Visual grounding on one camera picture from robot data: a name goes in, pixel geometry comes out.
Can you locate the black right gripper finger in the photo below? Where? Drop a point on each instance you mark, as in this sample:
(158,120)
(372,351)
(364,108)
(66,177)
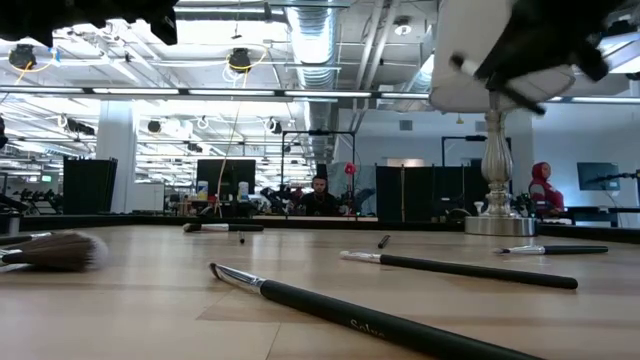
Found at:
(510,57)

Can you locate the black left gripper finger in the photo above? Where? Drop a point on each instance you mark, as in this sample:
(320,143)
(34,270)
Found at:
(165,22)

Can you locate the white-ferrule dark-tip makeup brush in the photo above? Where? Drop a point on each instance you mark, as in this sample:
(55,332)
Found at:
(467,66)

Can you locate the pointed silver-ferrule makeup brush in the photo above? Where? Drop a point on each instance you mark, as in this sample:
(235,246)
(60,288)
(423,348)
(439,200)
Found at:
(575,249)

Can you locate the long pale-tipped makeup brush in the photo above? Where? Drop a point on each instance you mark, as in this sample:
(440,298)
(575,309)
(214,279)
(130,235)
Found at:
(475,271)

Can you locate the medium silver-ferrule makeup brush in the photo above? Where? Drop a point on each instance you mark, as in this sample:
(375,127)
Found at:
(240,227)

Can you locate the round-head makeup brush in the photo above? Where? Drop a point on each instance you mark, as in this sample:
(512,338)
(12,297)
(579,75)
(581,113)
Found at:
(20,239)

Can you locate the large fluffy brown powder brush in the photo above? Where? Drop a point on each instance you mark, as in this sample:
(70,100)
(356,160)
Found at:
(60,252)

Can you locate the thin angled Solve liner brush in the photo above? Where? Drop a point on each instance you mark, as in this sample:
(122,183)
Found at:
(350,320)

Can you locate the black ceiling device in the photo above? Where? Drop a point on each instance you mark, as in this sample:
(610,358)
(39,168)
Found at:
(240,59)
(22,56)

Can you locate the long ceiling light strip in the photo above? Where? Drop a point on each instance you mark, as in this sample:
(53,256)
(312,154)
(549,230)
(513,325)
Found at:
(230,92)

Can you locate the white shade silver table lamp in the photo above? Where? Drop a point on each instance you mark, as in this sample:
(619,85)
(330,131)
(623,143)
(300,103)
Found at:
(497,165)

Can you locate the person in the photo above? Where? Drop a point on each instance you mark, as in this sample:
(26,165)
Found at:
(545,192)
(318,202)

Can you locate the white building pillar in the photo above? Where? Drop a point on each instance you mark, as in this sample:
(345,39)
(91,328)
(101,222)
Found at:
(116,155)

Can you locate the wide black room partition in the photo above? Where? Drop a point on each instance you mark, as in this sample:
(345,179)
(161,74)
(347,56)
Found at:
(425,192)

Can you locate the black screen panel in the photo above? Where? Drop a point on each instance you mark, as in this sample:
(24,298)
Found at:
(225,175)

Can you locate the white wipes canister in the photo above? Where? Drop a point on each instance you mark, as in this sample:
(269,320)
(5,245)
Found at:
(243,191)
(202,191)

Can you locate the red round object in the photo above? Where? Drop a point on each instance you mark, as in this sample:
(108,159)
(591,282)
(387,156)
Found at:
(350,168)

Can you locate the black rig frame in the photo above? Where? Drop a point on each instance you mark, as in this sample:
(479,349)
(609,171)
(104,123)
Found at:
(318,133)
(462,138)

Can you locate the dark wall monitor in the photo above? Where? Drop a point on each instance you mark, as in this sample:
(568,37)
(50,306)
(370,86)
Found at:
(597,175)

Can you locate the silver ventilation duct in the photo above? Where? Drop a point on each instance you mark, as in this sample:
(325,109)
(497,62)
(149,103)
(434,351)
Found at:
(312,50)

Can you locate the black aluminium table frame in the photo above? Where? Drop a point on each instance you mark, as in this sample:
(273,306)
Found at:
(150,221)

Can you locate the grey metal post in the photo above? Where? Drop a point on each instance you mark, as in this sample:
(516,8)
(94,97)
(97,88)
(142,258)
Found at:
(14,224)

